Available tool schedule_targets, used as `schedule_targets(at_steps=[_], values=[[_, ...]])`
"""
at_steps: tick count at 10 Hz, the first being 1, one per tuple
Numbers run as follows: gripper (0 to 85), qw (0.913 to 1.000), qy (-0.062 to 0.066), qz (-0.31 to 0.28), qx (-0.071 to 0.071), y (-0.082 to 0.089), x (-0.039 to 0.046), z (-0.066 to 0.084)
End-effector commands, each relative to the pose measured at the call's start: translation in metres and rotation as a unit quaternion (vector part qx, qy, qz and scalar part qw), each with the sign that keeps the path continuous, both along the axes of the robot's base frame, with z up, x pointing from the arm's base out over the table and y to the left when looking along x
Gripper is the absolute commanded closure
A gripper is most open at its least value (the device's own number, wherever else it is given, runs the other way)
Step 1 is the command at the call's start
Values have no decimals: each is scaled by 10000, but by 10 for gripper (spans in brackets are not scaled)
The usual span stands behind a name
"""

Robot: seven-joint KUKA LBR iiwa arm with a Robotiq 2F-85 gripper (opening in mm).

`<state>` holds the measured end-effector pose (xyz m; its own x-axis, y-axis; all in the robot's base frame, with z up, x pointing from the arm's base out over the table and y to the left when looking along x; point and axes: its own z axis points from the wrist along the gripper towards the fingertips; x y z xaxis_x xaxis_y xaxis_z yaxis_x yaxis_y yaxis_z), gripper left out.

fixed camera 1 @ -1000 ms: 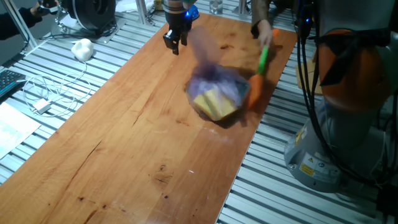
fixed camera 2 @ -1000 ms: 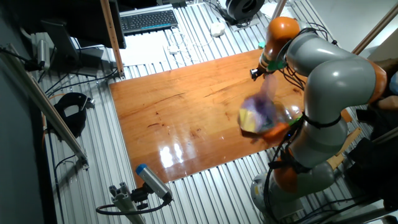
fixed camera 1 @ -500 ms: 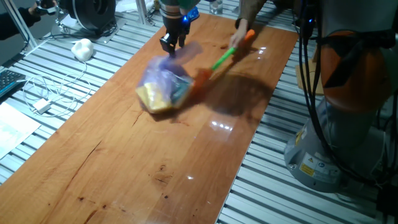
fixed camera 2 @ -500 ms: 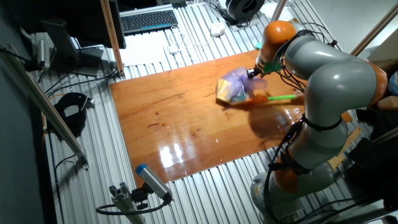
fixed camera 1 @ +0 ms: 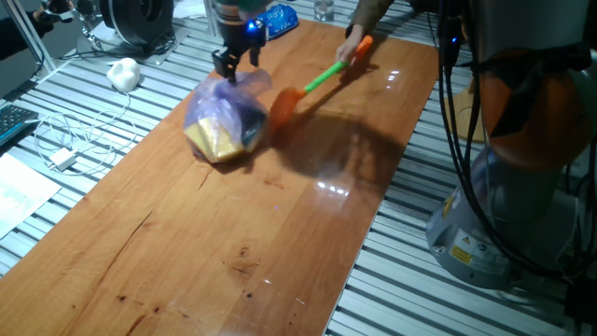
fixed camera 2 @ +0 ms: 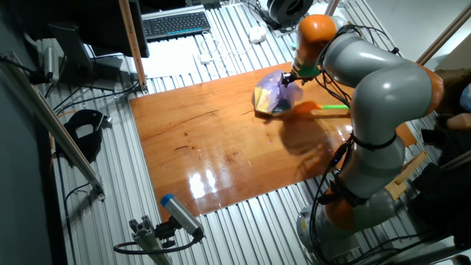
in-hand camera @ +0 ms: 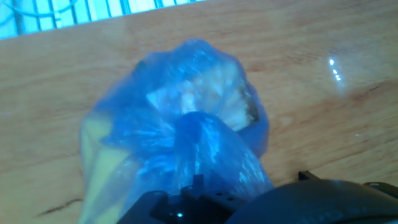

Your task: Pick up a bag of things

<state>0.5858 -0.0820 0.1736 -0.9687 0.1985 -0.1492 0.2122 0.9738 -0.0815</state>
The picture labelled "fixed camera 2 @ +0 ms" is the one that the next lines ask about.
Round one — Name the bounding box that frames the white rounded plastic object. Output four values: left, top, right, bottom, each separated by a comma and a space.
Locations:
249, 25, 267, 44

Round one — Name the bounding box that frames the person in dark clothes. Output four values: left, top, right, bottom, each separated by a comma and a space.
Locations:
436, 69, 471, 166

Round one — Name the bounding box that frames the orange green stick tool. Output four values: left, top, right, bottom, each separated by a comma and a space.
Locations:
292, 100, 350, 116

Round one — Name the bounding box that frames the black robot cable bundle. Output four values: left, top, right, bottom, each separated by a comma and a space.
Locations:
307, 24, 402, 265

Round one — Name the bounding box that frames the slanted wooden beam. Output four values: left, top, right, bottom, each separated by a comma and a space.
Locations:
414, 1, 471, 68

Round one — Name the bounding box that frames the white paper sheet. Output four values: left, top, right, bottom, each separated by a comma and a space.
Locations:
141, 36, 207, 79

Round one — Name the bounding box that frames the dark smartphone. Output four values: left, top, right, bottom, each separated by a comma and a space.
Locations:
421, 128, 443, 146

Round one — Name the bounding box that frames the aluminium upright post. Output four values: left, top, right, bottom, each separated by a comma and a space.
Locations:
323, 0, 341, 18

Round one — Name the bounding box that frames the aluminium frame bar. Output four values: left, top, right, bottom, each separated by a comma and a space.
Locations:
0, 51, 107, 202

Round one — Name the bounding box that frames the glossy wooden board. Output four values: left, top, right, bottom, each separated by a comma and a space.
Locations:
129, 63, 419, 222

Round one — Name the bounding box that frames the green wrist adapter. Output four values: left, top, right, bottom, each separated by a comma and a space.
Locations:
290, 42, 321, 78

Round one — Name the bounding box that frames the black camera cable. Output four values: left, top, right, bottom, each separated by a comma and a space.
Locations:
113, 230, 205, 255

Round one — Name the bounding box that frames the silver camera with blue cap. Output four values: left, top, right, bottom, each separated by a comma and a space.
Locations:
160, 194, 205, 239

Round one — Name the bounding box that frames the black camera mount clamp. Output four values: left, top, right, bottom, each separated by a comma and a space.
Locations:
154, 216, 178, 249

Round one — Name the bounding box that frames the silver cylinder device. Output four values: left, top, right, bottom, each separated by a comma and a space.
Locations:
43, 46, 60, 84

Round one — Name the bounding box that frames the black monitor stand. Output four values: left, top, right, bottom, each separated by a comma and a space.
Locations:
47, 22, 124, 92

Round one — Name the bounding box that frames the aluminium profile post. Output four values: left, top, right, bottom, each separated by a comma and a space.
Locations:
128, 215, 174, 265

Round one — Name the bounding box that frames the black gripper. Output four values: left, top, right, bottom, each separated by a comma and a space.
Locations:
280, 71, 301, 88

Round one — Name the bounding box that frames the wooden post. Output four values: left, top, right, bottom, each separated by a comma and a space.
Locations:
118, 0, 149, 93

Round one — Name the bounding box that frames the person hand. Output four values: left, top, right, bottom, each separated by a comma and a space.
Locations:
447, 112, 471, 130

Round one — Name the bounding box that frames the pale frame bar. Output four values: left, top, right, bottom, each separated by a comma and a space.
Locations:
439, 149, 471, 172

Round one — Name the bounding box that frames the purple plastic bag of things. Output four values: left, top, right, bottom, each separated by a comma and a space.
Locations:
252, 69, 305, 117

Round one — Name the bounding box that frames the wooden bracket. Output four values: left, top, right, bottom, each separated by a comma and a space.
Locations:
384, 149, 430, 202

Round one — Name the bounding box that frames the black headset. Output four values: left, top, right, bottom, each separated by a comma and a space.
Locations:
63, 109, 113, 163

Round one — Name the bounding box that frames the black monitor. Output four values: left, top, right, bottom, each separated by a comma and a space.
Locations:
14, 0, 150, 59

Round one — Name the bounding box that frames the white charger with cable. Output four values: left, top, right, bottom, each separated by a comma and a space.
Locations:
193, 30, 255, 78

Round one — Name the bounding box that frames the black keyboard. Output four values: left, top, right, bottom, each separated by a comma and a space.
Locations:
141, 10, 212, 41

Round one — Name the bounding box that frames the black table cable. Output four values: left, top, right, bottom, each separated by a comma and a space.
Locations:
43, 79, 141, 113

